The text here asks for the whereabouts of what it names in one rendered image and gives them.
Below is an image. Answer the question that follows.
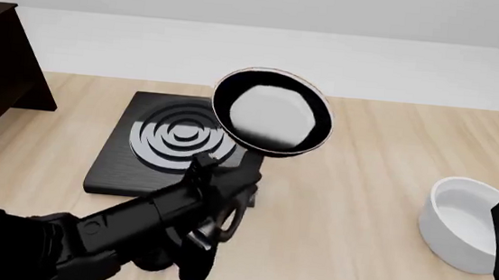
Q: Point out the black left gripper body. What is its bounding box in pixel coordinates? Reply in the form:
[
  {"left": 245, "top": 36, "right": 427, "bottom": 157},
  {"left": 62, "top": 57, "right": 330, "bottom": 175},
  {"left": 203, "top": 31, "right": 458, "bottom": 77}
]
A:
[{"left": 146, "top": 148, "right": 227, "bottom": 280}]

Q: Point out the white round bowl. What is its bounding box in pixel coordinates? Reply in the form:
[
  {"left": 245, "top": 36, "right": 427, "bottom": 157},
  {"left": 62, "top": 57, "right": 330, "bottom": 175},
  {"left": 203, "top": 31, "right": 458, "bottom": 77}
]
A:
[{"left": 414, "top": 173, "right": 499, "bottom": 277}]

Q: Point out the round black stove knob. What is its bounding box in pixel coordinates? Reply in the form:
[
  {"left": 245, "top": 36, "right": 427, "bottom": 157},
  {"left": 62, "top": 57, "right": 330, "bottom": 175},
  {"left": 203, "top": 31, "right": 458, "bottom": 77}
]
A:
[{"left": 131, "top": 245, "right": 179, "bottom": 274}]

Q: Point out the flat black stove plate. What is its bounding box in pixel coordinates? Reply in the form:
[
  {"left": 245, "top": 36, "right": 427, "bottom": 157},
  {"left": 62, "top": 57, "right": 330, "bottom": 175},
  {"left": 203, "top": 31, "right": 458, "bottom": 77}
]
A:
[{"left": 83, "top": 87, "right": 270, "bottom": 210}]

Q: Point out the black frying pan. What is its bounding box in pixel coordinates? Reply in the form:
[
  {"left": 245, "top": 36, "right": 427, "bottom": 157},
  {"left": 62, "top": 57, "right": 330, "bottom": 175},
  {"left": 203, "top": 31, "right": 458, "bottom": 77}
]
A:
[{"left": 198, "top": 61, "right": 340, "bottom": 254}]

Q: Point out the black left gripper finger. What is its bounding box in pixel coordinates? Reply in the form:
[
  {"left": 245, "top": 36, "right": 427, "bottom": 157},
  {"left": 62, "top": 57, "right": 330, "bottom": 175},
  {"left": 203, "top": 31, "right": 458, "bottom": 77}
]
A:
[{"left": 208, "top": 162, "right": 263, "bottom": 201}]

